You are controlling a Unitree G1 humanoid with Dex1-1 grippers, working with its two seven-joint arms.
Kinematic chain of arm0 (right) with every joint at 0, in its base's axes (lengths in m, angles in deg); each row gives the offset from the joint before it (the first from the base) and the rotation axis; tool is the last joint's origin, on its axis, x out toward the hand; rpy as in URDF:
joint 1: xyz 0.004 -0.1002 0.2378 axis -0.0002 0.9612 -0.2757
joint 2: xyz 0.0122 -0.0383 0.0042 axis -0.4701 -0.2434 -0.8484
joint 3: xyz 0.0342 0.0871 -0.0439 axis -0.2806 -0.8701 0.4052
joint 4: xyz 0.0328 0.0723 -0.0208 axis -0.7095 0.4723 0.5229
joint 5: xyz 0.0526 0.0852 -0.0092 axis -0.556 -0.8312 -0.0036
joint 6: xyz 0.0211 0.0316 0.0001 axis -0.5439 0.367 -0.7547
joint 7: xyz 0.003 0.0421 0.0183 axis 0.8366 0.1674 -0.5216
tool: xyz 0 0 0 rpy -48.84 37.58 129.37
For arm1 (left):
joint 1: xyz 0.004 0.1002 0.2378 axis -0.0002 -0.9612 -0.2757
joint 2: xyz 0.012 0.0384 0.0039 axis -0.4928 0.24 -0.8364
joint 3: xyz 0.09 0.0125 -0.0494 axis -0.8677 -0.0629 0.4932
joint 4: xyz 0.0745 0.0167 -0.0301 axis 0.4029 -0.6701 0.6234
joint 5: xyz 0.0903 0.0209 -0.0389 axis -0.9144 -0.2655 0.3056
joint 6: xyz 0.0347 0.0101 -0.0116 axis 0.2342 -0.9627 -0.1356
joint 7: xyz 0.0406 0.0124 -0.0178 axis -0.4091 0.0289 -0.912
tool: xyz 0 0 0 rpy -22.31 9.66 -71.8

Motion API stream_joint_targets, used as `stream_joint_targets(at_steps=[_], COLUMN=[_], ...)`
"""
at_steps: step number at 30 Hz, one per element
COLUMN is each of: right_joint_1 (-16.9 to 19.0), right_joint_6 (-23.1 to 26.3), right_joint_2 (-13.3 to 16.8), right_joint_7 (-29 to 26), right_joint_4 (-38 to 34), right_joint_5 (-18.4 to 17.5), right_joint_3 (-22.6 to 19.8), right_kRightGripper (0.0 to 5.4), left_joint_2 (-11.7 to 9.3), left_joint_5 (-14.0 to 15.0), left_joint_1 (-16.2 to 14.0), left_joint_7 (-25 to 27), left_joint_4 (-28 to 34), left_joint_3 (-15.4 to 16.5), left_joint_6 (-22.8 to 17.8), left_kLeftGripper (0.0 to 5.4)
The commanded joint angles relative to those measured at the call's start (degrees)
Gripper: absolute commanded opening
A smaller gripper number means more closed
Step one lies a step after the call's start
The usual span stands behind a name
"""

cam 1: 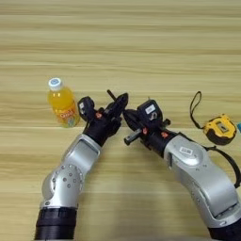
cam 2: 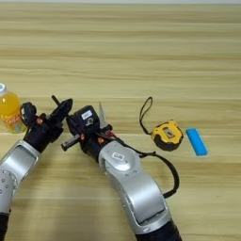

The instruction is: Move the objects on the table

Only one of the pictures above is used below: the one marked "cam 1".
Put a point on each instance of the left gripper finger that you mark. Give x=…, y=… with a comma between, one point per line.
x=113, y=105
x=123, y=103

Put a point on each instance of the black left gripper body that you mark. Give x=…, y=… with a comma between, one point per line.
x=102, y=128

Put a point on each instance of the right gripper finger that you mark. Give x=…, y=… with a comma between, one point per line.
x=129, y=120
x=135, y=118

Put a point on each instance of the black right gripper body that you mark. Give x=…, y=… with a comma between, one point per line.
x=155, y=138

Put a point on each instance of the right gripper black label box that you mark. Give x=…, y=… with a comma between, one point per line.
x=150, y=109

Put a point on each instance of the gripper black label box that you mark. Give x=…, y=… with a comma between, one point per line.
x=85, y=108
x=150, y=109

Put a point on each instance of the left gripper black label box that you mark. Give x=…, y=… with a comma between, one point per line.
x=85, y=108

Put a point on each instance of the orange juice bottle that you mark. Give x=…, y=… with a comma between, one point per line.
x=62, y=103

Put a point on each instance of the yellow black tape measure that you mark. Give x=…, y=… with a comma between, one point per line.
x=219, y=129

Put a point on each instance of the small blue object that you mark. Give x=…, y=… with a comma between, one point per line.
x=239, y=128

